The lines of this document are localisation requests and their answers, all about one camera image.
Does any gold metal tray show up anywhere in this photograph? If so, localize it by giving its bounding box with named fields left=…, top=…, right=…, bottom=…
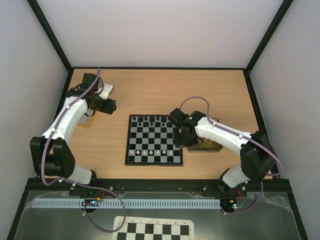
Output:
left=185, top=116, right=223, bottom=152

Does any black grey chess board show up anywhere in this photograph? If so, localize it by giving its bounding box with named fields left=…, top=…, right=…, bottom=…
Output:
left=124, top=114, right=183, bottom=167

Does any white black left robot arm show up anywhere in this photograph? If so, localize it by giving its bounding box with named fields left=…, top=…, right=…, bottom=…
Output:
left=29, top=69, right=117, bottom=186

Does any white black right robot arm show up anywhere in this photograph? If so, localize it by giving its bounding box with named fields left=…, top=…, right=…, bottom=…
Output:
left=168, top=108, right=278, bottom=196

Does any checkered calibration board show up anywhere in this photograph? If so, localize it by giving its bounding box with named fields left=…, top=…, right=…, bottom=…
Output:
left=112, top=216, right=195, bottom=240

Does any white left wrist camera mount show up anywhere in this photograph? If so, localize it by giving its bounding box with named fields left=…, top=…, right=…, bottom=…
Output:
left=98, top=84, right=115, bottom=100

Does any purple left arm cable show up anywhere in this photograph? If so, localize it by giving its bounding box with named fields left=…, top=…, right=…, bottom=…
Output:
left=41, top=67, right=127, bottom=232

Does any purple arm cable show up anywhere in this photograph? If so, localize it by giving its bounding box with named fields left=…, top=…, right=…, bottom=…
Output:
left=179, top=96, right=285, bottom=216
left=41, top=67, right=127, bottom=232

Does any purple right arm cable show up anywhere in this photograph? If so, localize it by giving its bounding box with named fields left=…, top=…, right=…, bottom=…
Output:
left=179, top=96, right=285, bottom=216

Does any white slotted cable duct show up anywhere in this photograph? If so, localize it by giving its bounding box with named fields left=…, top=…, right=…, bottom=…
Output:
left=31, top=198, right=221, bottom=210

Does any black mounting rail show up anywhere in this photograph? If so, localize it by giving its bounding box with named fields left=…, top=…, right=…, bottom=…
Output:
left=68, top=178, right=247, bottom=197

